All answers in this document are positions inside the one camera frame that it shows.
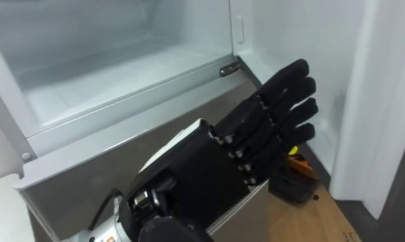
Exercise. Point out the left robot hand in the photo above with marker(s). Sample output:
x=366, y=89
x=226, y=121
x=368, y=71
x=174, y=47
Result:
x=202, y=168

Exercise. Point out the fridge door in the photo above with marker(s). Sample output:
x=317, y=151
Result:
x=350, y=67

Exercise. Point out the black and orange tool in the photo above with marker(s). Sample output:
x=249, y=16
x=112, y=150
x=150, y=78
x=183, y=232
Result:
x=290, y=188

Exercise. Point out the grey fridge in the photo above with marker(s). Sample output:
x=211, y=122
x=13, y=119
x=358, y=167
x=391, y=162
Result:
x=115, y=101

